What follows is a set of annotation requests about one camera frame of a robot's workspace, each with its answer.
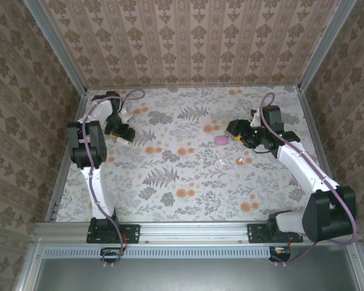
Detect floral table cloth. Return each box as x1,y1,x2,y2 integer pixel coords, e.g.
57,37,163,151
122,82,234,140
56,84,337,224

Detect black controller board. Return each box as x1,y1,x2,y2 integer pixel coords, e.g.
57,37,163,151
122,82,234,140
100,247,127,264
268,246,292,262

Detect grey metal sheet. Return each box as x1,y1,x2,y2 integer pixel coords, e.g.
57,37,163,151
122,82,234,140
33,256,362,291

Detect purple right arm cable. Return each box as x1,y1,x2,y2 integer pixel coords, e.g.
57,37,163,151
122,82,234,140
258,92,359,264

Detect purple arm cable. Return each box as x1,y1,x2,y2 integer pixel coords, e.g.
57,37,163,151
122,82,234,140
258,92,359,264
82,89,146,267

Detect thin black right gripper cable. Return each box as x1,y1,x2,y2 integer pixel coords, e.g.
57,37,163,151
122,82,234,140
248,145,270,155

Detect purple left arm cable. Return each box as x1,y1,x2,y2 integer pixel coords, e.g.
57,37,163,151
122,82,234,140
82,89,146,267

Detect aluminium table side rail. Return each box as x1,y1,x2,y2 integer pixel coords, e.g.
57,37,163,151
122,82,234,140
45,90,89,224
297,87,336,187

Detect aluminium table end rail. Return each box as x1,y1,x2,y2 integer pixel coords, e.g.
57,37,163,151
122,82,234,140
86,83,301,90

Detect aluminium frame post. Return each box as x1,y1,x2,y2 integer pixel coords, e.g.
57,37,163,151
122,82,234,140
297,0,357,92
22,0,89,95

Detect white slotted cable duct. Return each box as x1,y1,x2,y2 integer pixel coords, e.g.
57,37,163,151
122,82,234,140
44,246,272,259

